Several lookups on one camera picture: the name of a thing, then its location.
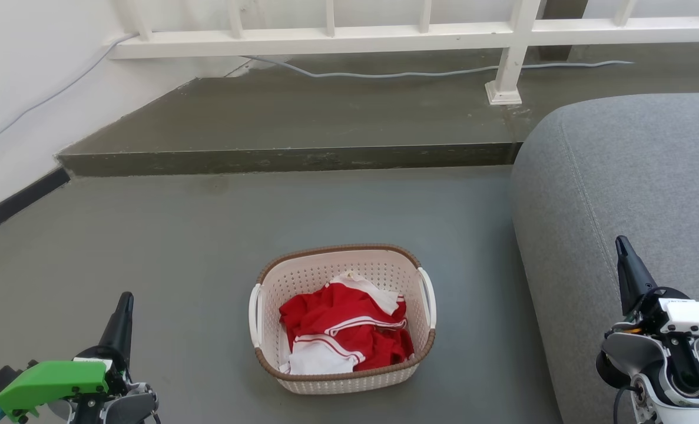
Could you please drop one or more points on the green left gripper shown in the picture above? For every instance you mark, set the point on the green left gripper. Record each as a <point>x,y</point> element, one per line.
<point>55,380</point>

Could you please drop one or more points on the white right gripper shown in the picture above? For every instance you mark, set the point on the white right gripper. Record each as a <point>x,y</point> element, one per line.
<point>696,318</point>

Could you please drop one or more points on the cream perforated plastic laundry basket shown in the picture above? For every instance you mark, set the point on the cream perforated plastic laundry basket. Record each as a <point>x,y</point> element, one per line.
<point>343,265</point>

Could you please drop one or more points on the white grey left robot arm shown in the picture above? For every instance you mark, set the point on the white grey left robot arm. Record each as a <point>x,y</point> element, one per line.
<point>125,406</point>

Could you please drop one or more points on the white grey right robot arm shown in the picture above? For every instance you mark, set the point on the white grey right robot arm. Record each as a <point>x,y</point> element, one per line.
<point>626,353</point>

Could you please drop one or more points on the grey fabric sofa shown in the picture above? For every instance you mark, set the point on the grey fabric sofa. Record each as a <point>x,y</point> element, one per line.
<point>620,176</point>

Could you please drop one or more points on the red and white garment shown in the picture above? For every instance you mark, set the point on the red and white garment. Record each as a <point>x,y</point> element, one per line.
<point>337,315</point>

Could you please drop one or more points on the white wooden railing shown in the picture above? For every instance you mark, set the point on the white wooden railing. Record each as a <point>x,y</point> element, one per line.
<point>325,41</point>

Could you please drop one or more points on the black wall baseboard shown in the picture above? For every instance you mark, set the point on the black wall baseboard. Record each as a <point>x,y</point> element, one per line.
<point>13,204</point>

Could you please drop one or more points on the dark brown post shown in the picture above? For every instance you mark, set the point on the dark brown post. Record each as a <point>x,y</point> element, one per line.
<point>558,12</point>

